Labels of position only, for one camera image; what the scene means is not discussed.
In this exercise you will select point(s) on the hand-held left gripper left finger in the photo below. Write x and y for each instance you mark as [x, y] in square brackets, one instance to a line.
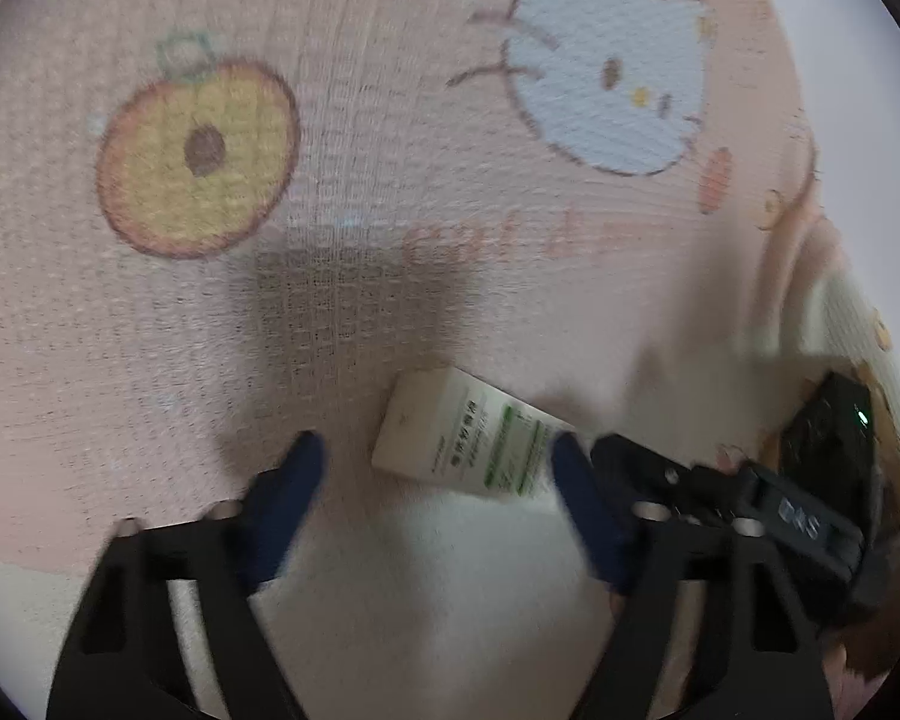
[294, 478]

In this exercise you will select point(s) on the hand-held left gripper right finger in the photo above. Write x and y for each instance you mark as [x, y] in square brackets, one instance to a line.
[581, 495]

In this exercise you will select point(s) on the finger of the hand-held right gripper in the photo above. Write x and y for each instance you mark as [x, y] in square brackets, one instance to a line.
[645, 476]

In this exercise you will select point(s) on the white box with green label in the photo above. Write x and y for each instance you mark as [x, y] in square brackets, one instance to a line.
[457, 439]

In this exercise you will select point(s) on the pink cartoon printed bedsheet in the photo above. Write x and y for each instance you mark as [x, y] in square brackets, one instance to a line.
[420, 127]

